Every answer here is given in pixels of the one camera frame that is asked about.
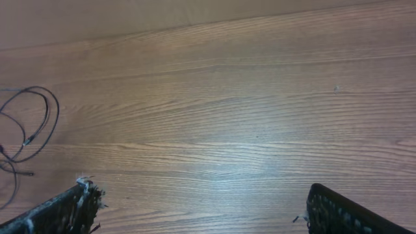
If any thin black USB cable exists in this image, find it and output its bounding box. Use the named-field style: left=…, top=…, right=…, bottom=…
left=0, top=85, right=60, bottom=164

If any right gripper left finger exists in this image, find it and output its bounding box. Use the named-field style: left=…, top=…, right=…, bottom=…
left=1, top=177, right=106, bottom=234

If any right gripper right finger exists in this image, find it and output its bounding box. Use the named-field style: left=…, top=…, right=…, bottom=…
left=306, top=183, right=414, bottom=234

